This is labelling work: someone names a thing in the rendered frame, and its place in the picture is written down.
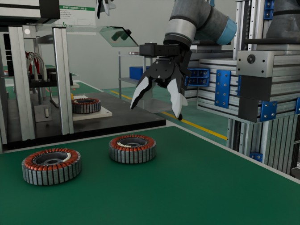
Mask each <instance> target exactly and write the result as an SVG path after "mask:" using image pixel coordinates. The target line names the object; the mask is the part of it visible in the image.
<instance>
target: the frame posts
mask: <svg viewBox="0 0 300 225"><path fill-rule="evenodd" d="M8 31H9V38H10V46H11V50H10V51H11V53H12V55H11V56H12V63H13V70H14V78H13V81H14V88H15V95H16V100H17V102H18V110H19V117H20V125H21V134H22V140H23V141H25V140H27V139H31V140H32V139H35V134H34V125H33V114H32V106H31V98H30V90H29V78H28V71H27V62H26V54H25V43H24V35H23V26H22V25H8ZM52 33H53V43H54V58H55V69H56V79H57V90H58V104H59V115H60V125H61V133H62V134H63V135H65V134H67V133H70V134H71V133H74V127H73V115H72V102H71V85H70V73H69V61H68V48H67V31H66V27H55V26H54V27H52ZM33 48H34V53H38V54H39V55H40V56H41V57H42V50H41V46H37V45H36V40H35V39H33ZM42 97H46V91H45V87H42Z"/></svg>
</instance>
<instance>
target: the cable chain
mask: <svg viewBox="0 0 300 225"><path fill-rule="evenodd" d="M3 36H4V45H5V49H6V50H11V46H10V38H9V34H6V33H4V34H3ZM6 55H7V56H6V59H7V65H8V75H1V78H14V70H13V61H12V56H11V55H12V53H11V51H6Z"/></svg>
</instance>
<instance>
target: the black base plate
mask: <svg viewBox="0 0 300 225"><path fill-rule="evenodd" d="M83 95H84V96H86V97H87V98H95V99H98V100H100V101H101V106H102V107H104V108H105V109H107V110H108V111H110V112H112V116H109V117H99V118H92V119H85V120H77V121H73V127H74V133H71V134H70V133H67V134H65V135H63V134H62V133H61V125H60V115H59V107H56V106H55V105H54V103H53V102H52V101H50V96H46V97H43V101H46V100H47V101H48V102H49V103H50V106H51V115H52V120H51V121H43V122H35V119H34V117H33V125H34V134H35V139H32V140H31V139H27V140H25V141H23V140H22V134H21V125H20V117H19V110H18V102H17V100H16V99H9V100H8V112H7V144H8V150H15V149H21V148H26V147H32V146H40V145H46V144H52V143H58V142H66V141H71V140H77V139H83V138H91V137H97V136H103V135H108V134H114V133H122V132H128V131H134V130H139V129H147V128H153V127H159V126H165V125H166V119H164V118H162V117H160V116H158V115H155V114H153V113H151V112H149V111H146V110H144V109H142V108H140V107H138V106H135V107H134V108H133V110H132V109H131V108H130V106H131V103H129V102H127V101H124V100H122V99H120V98H118V97H116V96H113V95H111V94H109V93H107V92H93V93H82V94H73V96H83ZM32 114H33V108H32Z"/></svg>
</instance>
